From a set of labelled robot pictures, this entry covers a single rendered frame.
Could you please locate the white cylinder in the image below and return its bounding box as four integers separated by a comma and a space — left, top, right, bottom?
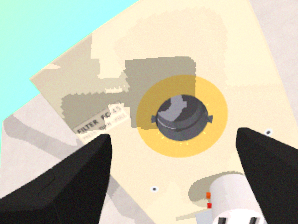
206, 173, 263, 224

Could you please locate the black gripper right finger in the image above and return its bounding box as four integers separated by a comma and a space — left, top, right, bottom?
235, 127, 298, 224

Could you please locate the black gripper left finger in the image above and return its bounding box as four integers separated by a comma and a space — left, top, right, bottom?
0, 133, 113, 224

